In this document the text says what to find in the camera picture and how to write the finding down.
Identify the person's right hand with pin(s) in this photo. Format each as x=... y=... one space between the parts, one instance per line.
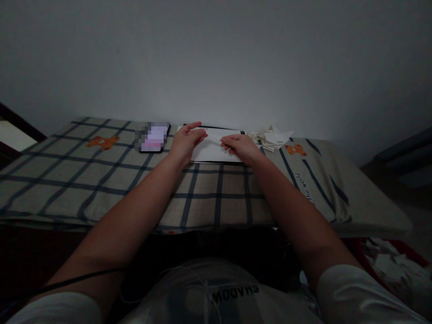
x=239 y=145

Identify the person's left hand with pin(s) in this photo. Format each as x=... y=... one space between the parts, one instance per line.
x=184 y=141

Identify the person's right fingers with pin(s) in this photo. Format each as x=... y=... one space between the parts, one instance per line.
x=227 y=141

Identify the white paper piece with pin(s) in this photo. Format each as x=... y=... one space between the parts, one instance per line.
x=213 y=139

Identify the white sheet of paper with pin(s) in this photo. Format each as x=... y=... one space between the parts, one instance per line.
x=216 y=148

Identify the black board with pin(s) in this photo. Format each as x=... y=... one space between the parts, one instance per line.
x=216 y=162

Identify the pile of folded white papers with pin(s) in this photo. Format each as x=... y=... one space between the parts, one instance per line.
x=271 y=139

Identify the black smartphone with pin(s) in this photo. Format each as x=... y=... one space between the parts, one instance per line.
x=152 y=138

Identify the plaid bear-print cloth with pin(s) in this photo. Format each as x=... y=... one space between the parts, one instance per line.
x=84 y=182

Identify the person's body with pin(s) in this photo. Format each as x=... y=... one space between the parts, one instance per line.
x=216 y=297

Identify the dark grey furniture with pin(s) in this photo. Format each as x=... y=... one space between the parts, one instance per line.
x=401 y=152

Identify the red bin of paper scraps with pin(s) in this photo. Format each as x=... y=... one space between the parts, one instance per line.
x=388 y=260

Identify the dark wooden furniture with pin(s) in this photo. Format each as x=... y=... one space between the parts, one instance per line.
x=17 y=131

